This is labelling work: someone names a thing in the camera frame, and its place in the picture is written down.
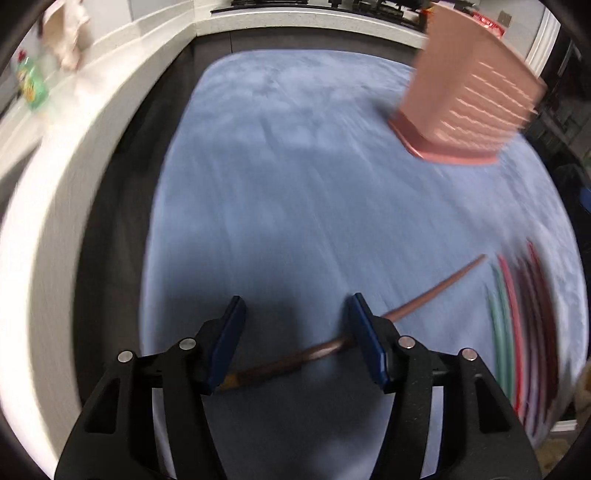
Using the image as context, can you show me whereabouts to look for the green dish soap bottle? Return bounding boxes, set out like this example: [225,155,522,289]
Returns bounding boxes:
[16,50,49,110]

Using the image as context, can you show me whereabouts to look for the red cereal bag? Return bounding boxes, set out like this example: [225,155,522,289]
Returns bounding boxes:
[473,12,506,38]

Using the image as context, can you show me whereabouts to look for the wall power socket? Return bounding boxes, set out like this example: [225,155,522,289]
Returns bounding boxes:
[497,10,512,28]

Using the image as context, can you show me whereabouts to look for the pink plastic utensil holder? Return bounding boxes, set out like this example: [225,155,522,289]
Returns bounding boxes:
[389,5,546,166]

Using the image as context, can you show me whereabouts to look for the black gas stove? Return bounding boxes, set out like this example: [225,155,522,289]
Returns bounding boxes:
[211,0,433,32]

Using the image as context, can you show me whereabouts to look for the red chopstick white stripes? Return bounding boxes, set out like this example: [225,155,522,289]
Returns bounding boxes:
[497,254,527,422]

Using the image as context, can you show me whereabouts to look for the dark red patterned chopstick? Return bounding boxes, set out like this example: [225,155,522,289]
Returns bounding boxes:
[517,260,540,441]

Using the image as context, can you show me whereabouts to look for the brown wooden chopstick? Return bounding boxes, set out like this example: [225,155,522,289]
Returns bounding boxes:
[218,254,487,392]

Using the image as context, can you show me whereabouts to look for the cream hanging towel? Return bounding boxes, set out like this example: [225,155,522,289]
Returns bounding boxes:
[41,0,90,71]

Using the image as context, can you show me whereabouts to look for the green chopstick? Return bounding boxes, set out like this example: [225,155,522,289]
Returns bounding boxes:
[486,288,510,395]
[491,264,514,408]

